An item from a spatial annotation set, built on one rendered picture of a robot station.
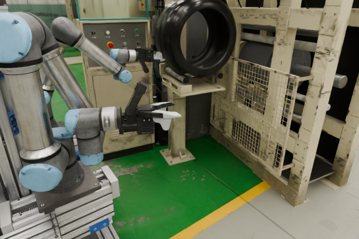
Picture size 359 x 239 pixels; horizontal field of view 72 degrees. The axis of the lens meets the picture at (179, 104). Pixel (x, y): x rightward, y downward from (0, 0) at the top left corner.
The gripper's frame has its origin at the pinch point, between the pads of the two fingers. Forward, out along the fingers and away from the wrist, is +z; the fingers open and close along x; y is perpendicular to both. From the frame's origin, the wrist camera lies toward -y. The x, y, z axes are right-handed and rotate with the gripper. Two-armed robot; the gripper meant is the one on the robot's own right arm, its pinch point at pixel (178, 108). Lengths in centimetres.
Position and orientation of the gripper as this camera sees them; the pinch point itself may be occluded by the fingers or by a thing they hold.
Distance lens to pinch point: 81.9
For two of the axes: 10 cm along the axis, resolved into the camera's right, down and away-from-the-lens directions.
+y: 0.2, 9.7, 2.5
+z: 9.9, -0.6, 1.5
